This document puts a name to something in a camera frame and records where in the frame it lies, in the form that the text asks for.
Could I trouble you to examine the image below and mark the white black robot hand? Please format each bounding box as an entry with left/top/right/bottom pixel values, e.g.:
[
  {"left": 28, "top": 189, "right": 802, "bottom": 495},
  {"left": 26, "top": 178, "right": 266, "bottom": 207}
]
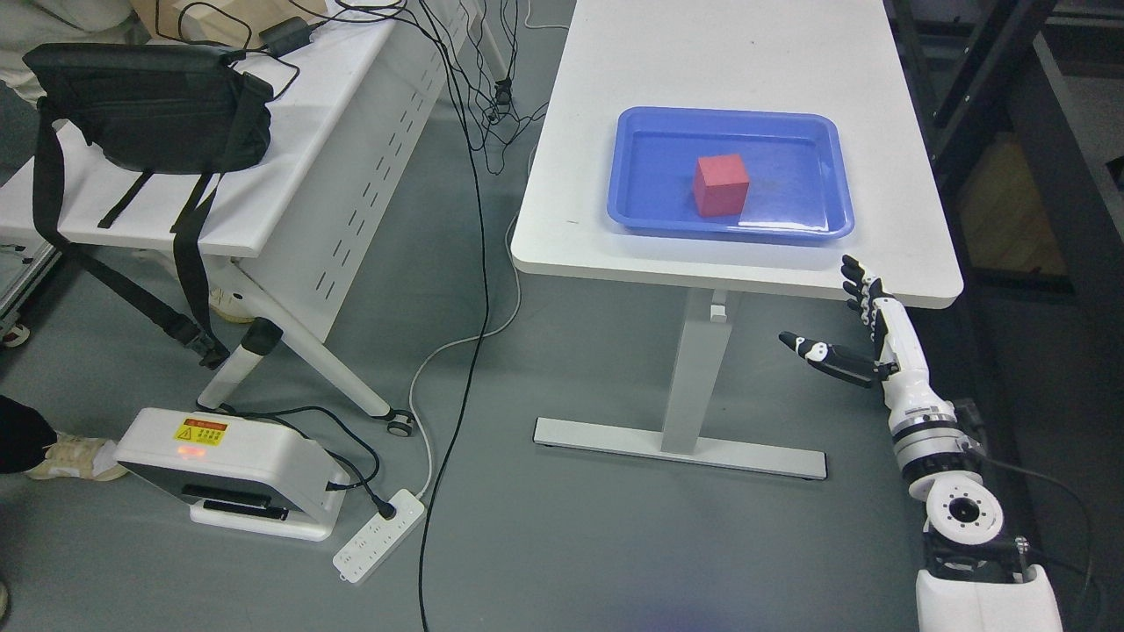
[{"left": 778, "top": 255, "right": 955, "bottom": 435}]

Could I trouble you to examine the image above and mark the pink foam block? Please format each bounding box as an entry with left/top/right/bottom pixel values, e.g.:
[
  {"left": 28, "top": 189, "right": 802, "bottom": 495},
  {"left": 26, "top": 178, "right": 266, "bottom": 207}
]
[{"left": 692, "top": 154, "right": 751, "bottom": 219}]

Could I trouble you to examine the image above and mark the black shoulder bag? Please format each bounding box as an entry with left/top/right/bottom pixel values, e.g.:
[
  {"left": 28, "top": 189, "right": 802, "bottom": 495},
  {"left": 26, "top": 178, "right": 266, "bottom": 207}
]
[{"left": 22, "top": 43, "right": 274, "bottom": 370}]

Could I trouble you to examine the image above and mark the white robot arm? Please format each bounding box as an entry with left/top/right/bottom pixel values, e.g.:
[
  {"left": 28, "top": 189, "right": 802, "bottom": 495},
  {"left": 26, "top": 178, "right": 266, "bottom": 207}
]
[{"left": 889, "top": 403, "right": 1063, "bottom": 631}]

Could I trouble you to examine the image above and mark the blue plastic tray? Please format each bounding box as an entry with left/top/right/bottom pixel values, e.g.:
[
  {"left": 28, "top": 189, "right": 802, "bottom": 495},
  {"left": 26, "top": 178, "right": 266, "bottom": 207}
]
[{"left": 607, "top": 107, "right": 854, "bottom": 244}]

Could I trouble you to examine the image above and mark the black metal right shelf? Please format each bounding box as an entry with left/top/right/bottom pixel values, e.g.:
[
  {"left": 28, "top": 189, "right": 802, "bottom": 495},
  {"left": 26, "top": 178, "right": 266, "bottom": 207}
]
[{"left": 887, "top": 1, "right": 1123, "bottom": 353}]

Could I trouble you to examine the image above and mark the white standing desk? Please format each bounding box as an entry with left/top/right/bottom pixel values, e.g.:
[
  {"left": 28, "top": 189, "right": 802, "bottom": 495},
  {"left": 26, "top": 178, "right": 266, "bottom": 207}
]
[{"left": 511, "top": 1, "right": 963, "bottom": 480}]

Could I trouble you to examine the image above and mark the white power strip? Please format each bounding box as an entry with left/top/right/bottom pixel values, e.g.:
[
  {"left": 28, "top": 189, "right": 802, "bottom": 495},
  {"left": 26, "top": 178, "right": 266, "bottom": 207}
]
[{"left": 333, "top": 489, "right": 427, "bottom": 585}]

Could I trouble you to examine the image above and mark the white folding table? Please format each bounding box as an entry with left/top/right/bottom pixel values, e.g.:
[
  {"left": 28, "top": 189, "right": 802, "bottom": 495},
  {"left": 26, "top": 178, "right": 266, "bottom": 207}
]
[{"left": 0, "top": 0, "right": 475, "bottom": 440}]

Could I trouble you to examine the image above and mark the white device with warning label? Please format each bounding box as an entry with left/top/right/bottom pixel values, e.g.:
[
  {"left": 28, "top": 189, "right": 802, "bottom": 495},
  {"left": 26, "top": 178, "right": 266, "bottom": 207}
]
[{"left": 115, "top": 407, "right": 348, "bottom": 542}]

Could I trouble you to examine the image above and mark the black power adapter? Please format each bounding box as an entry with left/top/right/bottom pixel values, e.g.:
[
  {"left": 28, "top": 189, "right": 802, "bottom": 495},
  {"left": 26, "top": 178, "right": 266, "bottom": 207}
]
[{"left": 259, "top": 17, "right": 312, "bottom": 58}]

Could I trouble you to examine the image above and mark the person's shoe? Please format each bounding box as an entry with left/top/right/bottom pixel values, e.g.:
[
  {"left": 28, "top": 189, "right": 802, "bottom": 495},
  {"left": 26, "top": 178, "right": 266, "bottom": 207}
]
[{"left": 24, "top": 433, "right": 129, "bottom": 484}]

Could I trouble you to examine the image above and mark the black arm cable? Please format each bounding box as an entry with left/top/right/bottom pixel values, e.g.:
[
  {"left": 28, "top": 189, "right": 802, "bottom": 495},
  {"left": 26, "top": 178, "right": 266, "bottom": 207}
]
[{"left": 966, "top": 430, "right": 1099, "bottom": 615}]

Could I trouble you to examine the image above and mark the white power cable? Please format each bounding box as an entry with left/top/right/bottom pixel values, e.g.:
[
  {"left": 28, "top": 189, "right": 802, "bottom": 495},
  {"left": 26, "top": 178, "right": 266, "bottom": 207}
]
[{"left": 408, "top": 139, "right": 538, "bottom": 502}]

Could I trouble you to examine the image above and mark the black floor cable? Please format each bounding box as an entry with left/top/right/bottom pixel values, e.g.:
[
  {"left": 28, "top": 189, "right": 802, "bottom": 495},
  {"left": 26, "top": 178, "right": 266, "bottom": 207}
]
[{"left": 334, "top": 0, "right": 550, "bottom": 632}]

